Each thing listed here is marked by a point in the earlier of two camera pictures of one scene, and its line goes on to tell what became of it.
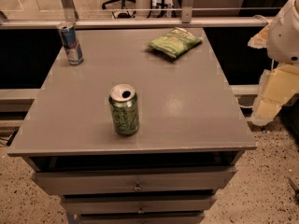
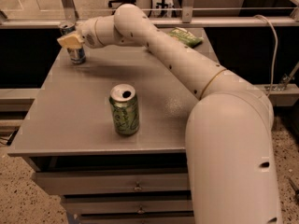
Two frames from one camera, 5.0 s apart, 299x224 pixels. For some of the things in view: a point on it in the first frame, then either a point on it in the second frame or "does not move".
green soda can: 124,107 does not move
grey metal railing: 70,20 does not move
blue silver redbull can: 71,45 does not move
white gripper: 285,36 to 87,34
